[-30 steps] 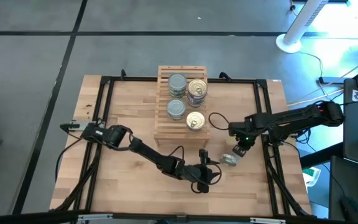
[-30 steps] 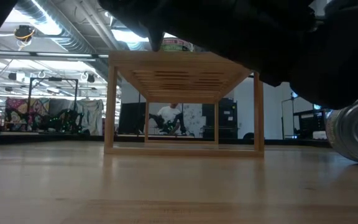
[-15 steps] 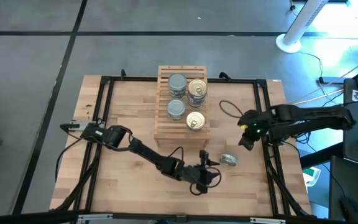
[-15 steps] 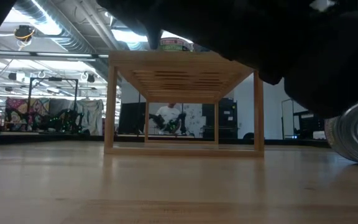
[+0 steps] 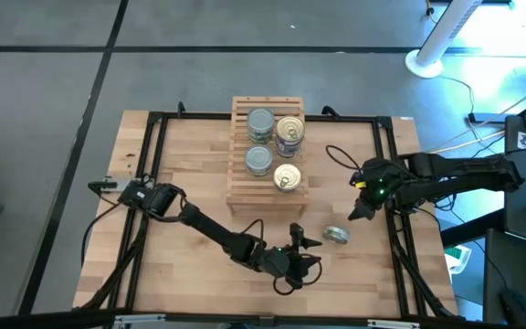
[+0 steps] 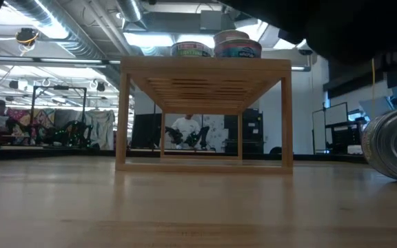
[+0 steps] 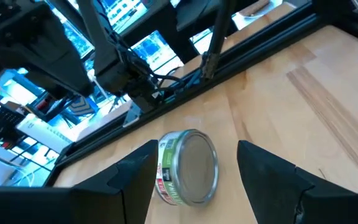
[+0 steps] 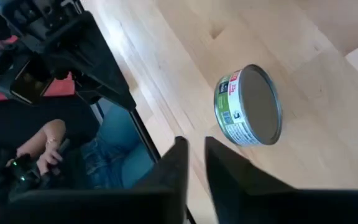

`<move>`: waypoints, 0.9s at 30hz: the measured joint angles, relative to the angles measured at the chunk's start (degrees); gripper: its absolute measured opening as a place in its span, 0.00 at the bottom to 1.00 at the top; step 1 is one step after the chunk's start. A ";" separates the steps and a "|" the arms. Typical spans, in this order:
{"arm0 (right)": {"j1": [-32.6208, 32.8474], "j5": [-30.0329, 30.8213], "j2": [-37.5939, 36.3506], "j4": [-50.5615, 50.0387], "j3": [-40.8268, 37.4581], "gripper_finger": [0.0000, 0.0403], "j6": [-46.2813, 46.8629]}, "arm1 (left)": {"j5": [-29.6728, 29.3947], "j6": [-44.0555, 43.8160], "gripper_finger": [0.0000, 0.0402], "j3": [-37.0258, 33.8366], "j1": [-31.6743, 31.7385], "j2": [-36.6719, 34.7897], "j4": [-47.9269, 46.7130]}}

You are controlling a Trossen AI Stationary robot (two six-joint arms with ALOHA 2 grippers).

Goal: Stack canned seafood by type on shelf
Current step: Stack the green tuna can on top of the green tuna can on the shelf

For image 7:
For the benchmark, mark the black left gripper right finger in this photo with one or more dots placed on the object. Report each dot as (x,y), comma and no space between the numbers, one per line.
(291,202)

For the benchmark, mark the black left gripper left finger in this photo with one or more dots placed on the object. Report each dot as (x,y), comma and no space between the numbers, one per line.
(104,205)

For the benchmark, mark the silver-top green label can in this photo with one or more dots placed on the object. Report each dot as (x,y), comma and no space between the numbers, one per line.
(194,168)

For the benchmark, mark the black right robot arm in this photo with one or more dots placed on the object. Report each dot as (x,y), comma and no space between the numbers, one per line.
(36,46)

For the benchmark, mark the black keyboard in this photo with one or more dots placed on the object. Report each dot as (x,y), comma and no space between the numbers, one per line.
(2,119)

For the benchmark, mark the black aluminium table frame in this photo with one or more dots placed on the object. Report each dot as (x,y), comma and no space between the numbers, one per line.
(259,54)

